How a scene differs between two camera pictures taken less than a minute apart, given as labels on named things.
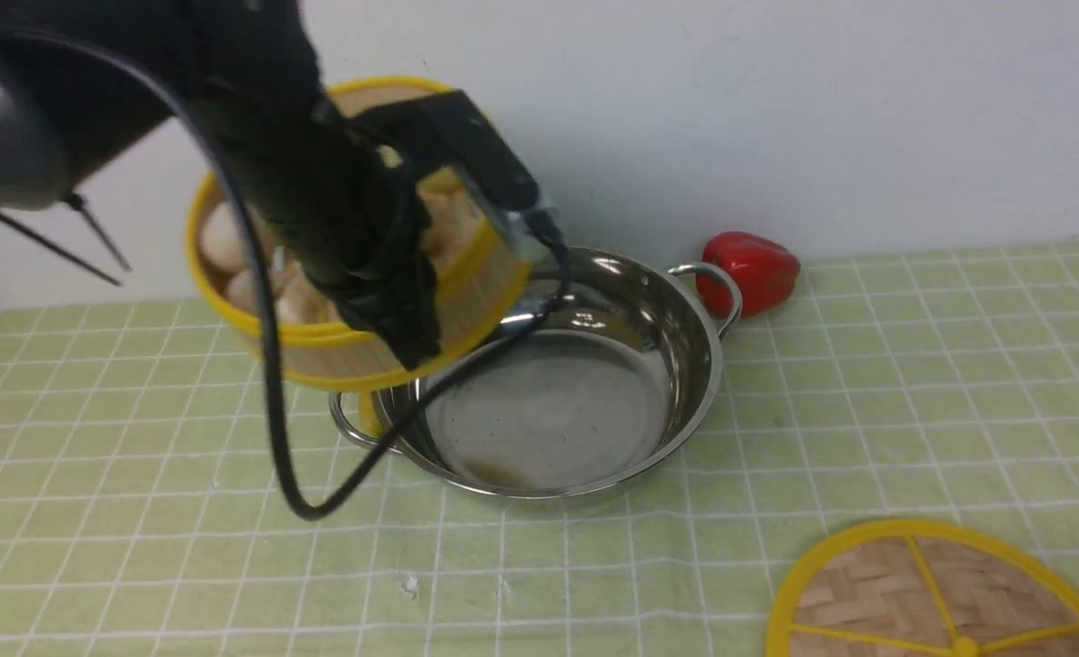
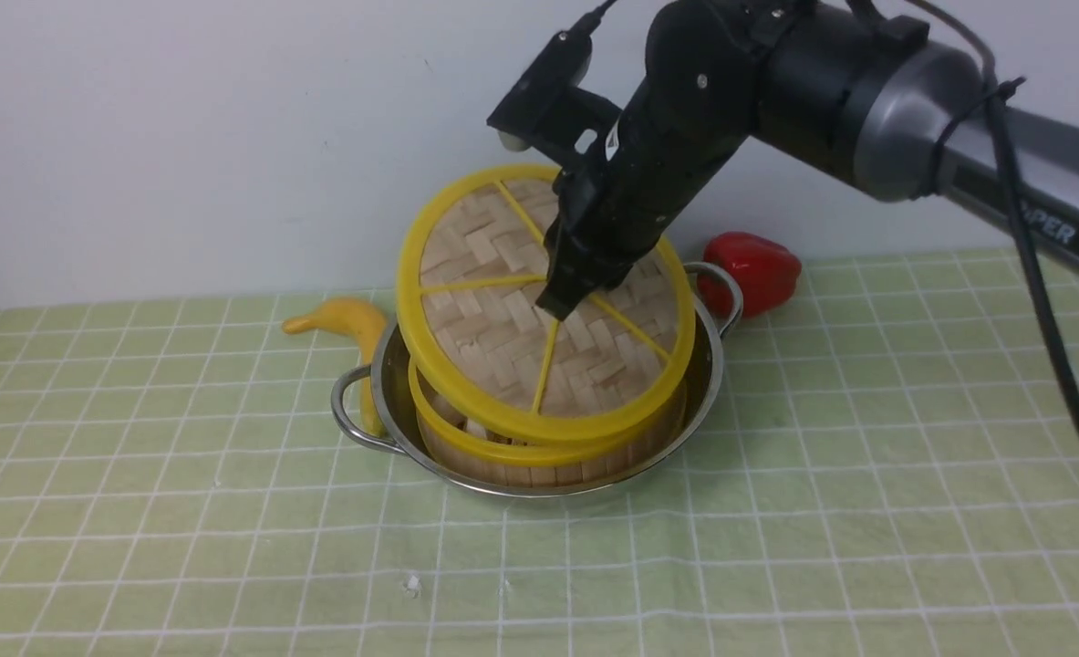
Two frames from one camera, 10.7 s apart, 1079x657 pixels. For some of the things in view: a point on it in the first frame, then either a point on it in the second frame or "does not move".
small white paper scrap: x=411 y=588 does not move
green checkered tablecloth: x=114 y=495 does not move
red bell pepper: x=768 y=275 does not move
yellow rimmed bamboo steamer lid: x=932 y=588 -> x=472 y=259
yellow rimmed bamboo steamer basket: x=479 y=272 -> x=466 y=446
